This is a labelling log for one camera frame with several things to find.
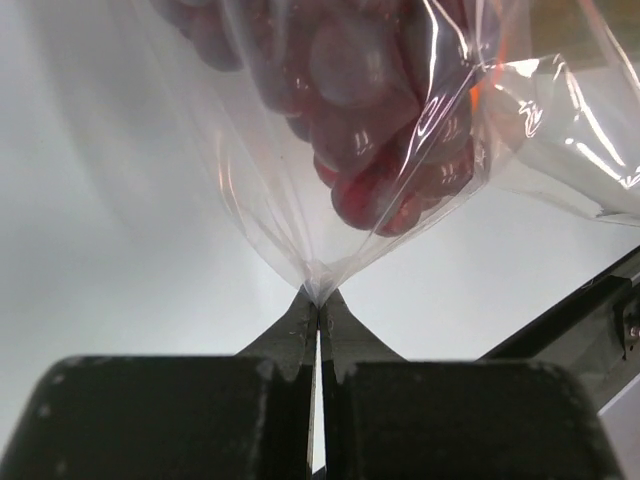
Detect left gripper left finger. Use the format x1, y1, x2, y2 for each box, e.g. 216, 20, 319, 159
1, 293, 318, 479

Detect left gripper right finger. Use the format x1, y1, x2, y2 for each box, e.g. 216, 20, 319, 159
318, 292, 624, 479

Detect clear zip bag orange seal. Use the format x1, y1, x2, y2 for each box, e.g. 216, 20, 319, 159
134, 1, 639, 304

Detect dark purple fake grapes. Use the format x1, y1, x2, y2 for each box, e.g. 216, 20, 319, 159
155, 1, 499, 237

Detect aluminium frame rail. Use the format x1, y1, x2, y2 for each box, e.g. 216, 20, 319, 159
482, 249, 639, 409

